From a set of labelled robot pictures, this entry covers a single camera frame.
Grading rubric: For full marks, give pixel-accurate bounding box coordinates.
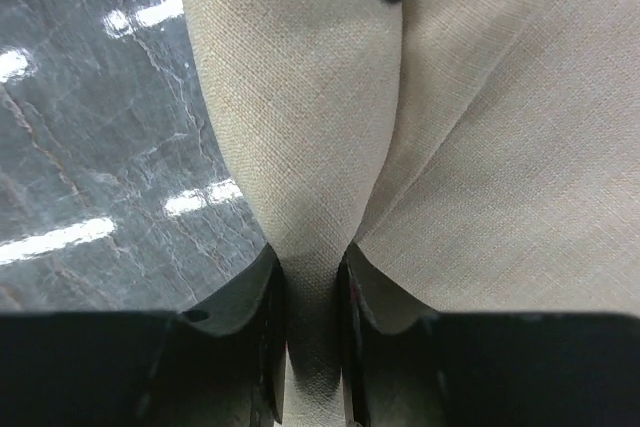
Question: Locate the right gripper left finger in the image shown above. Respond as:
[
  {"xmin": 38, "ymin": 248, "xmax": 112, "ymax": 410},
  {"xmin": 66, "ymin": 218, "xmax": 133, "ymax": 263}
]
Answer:
[{"xmin": 180, "ymin": 246, "xmax": 286, "ymax": 426}]

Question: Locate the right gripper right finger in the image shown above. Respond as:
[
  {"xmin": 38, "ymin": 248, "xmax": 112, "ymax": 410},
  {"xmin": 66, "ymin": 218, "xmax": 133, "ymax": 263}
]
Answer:
[{"xmin": 337, "ymin": 244, "xmax": 440, "ymax": 426}]

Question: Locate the beige cloth napkin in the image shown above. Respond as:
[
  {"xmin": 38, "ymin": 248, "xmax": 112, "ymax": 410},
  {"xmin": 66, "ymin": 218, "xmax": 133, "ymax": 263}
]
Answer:
[{"xmin": 183, "ymin": 0, "xmax": 639, "ymax": 426}]

